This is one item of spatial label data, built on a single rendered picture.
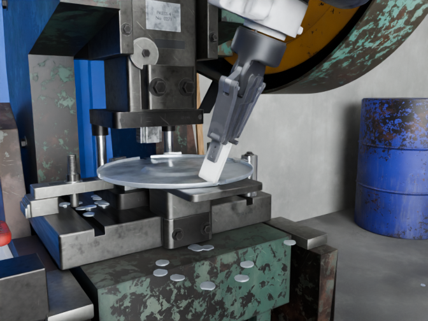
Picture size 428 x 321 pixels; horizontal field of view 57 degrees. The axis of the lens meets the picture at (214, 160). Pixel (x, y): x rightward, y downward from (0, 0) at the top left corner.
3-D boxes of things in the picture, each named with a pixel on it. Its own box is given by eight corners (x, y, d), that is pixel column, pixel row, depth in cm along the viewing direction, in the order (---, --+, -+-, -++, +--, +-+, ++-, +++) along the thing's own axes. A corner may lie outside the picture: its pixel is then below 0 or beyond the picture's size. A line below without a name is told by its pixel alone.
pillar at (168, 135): (175, 172, 95) (174, 114, 93) (167, 173, 94) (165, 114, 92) (171, 171, 97) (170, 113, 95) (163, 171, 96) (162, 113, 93)
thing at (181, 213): (263, 257, 67) (265, 179, 64) (192, 279, 59) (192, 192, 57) (188, 218, 87) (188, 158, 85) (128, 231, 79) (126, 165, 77)
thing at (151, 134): (163, 141, 84) (163, 124, 83) (142, 143, 81) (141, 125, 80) (156, 140, 86) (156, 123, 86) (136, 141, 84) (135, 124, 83)
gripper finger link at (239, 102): (259, 77, 56) (255, 76, 55) (230, 147, 60) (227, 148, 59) (235, 67, 58) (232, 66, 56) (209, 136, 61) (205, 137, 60)
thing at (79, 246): (272, 220, 88) (272, 194, 87) (60, 271, 63) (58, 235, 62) (200, 192, 112) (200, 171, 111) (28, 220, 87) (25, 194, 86)
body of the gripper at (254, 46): (278, 37, 51) (251, 105, 54) (295, 44, 58) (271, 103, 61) (228, 19, 53) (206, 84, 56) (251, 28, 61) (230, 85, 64)
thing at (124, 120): (206, 135, 84) (206, 109, 83) (114, 142, 72) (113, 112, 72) (171, 129, 97) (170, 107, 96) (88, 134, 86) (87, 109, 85)
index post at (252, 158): (258, 195, 85) (258, 151, 84) (247, 197, 84) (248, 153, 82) (249, 192, 88) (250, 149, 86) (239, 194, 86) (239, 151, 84)
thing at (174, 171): (134, 199, 55) (134, 193, 55) (78, 166, 79) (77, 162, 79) (286, 174, 71) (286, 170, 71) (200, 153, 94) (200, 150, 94)
